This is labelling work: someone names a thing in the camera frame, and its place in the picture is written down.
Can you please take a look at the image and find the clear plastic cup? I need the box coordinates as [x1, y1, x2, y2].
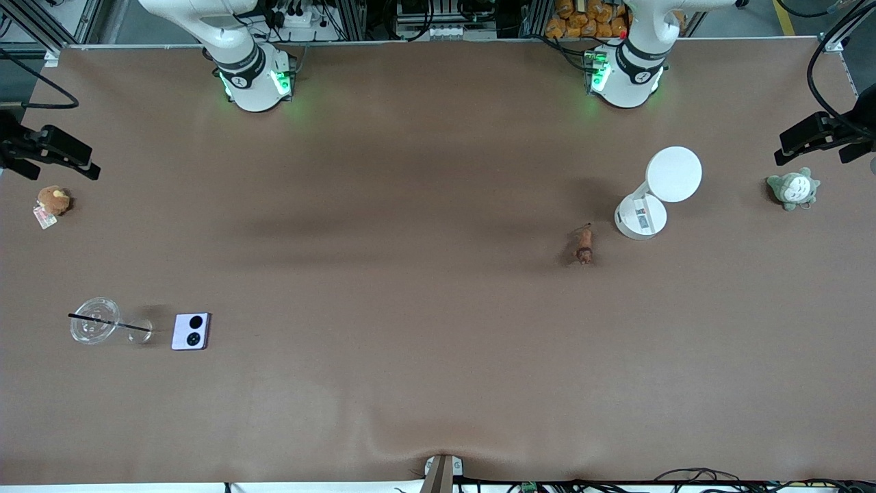
[70, 296, 153, 345]

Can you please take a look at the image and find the white power strip with plugs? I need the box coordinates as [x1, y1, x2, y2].
[263, 0, 337, 43]

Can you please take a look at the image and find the brown lion statue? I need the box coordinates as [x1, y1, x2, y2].
[574, 223, 595, 266]

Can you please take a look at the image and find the white round desk lamp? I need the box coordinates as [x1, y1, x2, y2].
[614, 146, 703, 240]

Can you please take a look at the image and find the aluminium frame post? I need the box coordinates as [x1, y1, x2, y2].
[818, 0, 876, 54]
[0, 0, 103, 54]

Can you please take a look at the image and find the lilac flip phone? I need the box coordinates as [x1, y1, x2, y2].
[171, 312, 211, 351]

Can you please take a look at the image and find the grey green plush toy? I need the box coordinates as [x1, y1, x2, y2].
[766, 167, 821, 212]

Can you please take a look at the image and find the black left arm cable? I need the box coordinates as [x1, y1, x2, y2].
[807, 0, 876, 129]

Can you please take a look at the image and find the brown plush toy with tag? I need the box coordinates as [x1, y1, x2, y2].
[33, 186, 72, 230]

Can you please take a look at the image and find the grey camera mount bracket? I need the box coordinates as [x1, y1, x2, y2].
[420, 454, 464, 493]

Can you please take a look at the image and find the bag of orange snacks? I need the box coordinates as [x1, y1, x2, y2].
[545, 0, 686, 40]

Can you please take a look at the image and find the black straw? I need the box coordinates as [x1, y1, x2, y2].
[68, 313, 152, 333]

